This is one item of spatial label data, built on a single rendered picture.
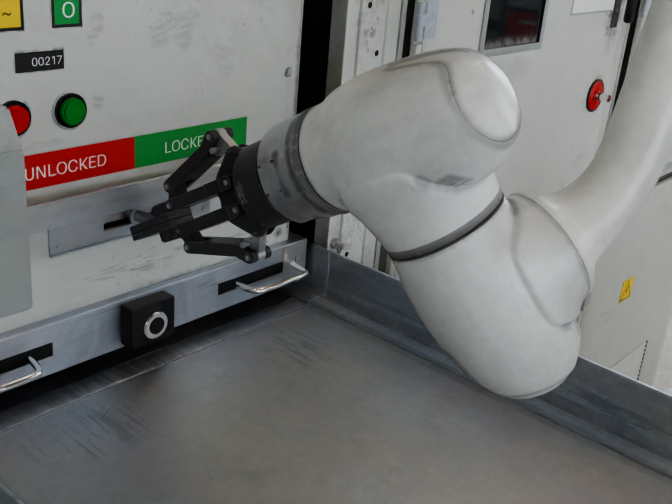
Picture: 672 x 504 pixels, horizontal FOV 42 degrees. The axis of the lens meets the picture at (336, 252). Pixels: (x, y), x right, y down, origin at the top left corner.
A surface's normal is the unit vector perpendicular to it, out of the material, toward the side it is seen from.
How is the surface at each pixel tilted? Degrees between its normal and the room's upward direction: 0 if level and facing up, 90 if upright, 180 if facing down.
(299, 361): 0
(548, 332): 74
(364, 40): 90
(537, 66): 90
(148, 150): 90
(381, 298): 90
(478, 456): 0
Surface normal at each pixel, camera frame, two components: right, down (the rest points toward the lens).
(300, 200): -0.37, 0.73
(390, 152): -0.51, 0.46
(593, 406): -0.66, 0.24
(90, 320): 0.74, 0.32
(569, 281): 0.46, 0.16
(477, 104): 0.44, -0.16
